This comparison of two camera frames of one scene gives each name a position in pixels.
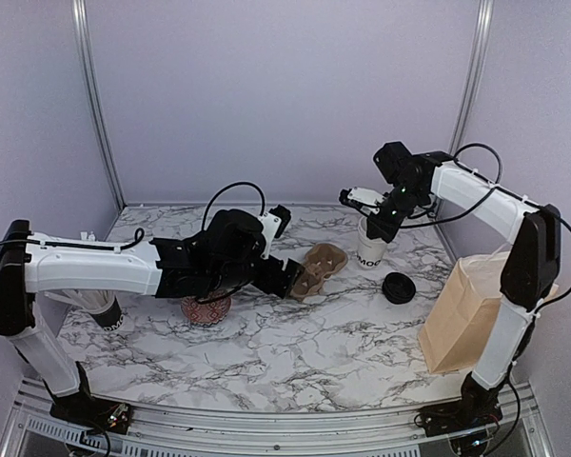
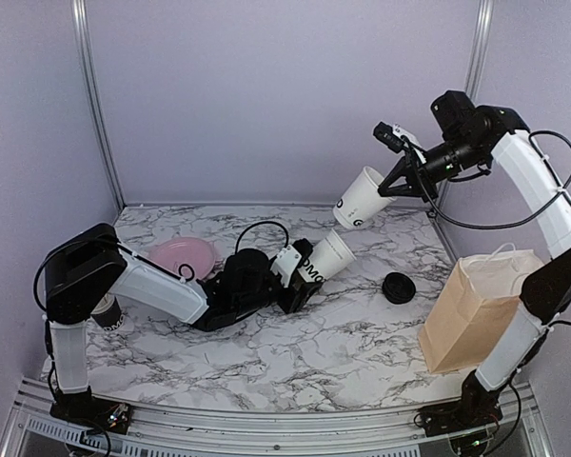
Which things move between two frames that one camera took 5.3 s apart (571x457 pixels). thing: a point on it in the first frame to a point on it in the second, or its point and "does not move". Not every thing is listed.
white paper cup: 370,250 to 329,254
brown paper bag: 457,328 does not move
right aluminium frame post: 471,88 does not move
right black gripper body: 404,201 to 427,188
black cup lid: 398,288 does not move
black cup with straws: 102,304 does not move
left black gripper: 269,283 to 297,299
